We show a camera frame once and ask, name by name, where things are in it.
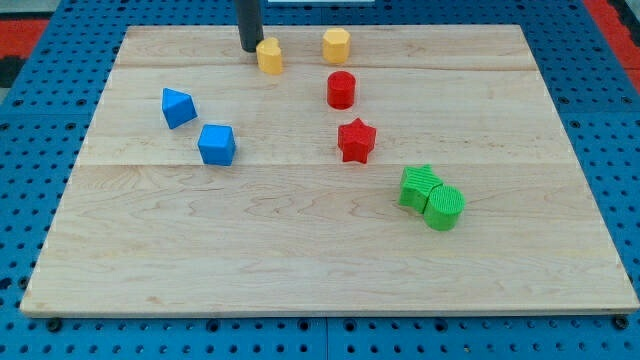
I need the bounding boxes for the red star block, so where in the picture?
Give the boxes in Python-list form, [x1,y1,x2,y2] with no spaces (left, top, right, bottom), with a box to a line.
[337,118,377,164]

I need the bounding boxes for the green star block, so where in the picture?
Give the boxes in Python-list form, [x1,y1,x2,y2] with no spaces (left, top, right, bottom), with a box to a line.
[398,165,443,213]

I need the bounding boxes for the red cylinder block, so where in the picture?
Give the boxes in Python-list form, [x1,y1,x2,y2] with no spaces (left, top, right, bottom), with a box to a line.
[327,71,356,110]

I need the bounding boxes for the light wooden board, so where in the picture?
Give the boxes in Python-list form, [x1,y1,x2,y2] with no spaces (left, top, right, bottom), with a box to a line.
[21,25,639,318]

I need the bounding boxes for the blue cube block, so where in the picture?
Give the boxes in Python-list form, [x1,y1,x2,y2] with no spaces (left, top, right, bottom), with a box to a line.
[197,124,236,166]

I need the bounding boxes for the green cylinder block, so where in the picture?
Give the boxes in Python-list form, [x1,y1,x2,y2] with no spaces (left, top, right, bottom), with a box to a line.
[423,185,466,231]

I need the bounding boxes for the yellow hexagon block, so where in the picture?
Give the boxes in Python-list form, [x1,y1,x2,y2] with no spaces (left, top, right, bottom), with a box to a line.
[322,28,351,64]

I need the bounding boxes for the blue triangle block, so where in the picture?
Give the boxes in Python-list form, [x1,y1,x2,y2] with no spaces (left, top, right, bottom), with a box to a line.
[161,88,197,129]

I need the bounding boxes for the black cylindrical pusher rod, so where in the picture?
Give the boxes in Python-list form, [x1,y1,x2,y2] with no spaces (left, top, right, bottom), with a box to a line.
[234,0,264,53]

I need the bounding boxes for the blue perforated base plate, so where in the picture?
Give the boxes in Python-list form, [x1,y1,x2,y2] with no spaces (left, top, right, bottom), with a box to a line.
[1,0,639,359]

